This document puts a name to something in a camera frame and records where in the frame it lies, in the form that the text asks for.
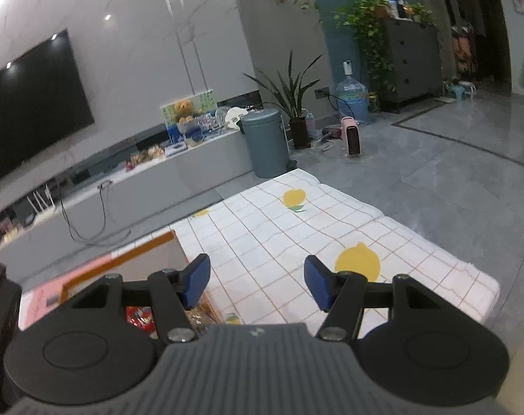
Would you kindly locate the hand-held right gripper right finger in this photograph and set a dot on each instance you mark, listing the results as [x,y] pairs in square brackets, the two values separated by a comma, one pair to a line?
[318,283]

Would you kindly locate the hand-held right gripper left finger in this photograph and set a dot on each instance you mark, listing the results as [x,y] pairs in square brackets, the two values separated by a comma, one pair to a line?
[197,279]

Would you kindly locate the orange cardboard box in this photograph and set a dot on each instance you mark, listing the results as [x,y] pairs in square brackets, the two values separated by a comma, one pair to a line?
[158,259]

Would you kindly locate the red snack packet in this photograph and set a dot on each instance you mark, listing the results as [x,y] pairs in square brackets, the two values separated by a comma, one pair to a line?
[138,317]

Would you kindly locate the pile of snacks on console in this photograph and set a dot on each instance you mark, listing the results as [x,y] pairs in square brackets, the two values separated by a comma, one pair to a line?
[147,155]

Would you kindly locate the pink printed mat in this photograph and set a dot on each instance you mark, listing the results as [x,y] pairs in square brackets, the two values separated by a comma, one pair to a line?
[37,302]

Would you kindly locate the grey television console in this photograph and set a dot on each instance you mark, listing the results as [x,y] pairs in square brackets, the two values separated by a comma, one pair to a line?
[158,186]

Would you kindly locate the white router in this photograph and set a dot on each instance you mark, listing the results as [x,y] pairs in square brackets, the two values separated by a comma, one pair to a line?
[41,216]

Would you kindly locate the grey trash bin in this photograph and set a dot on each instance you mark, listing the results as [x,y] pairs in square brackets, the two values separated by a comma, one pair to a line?
[266,142]

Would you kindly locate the pink heater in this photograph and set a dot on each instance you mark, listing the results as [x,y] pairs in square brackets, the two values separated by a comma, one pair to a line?
[352,136]

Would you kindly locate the brown teddy bear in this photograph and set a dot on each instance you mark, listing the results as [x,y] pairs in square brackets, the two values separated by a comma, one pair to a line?
[183,110]

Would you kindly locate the green picture board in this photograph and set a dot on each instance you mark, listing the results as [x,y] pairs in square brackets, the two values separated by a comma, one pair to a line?
[203,101]

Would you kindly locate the blue water jug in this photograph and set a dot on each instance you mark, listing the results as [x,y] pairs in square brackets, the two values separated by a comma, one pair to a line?
[353,99]

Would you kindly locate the potted long-leaf plant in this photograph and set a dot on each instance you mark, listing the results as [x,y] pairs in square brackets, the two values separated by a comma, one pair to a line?
[294,95]

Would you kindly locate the grey drawer cabinet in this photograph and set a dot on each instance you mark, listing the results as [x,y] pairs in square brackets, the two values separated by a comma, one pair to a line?
[413,65]

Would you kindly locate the small plastic stool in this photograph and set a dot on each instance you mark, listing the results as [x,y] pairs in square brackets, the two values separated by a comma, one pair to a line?
[460,90]

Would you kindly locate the large bushy ivy plant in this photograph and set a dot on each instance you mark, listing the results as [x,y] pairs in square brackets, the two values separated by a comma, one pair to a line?
[368,30]

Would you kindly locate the black wall television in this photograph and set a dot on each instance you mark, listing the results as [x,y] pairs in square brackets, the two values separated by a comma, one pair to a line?
[28,112]

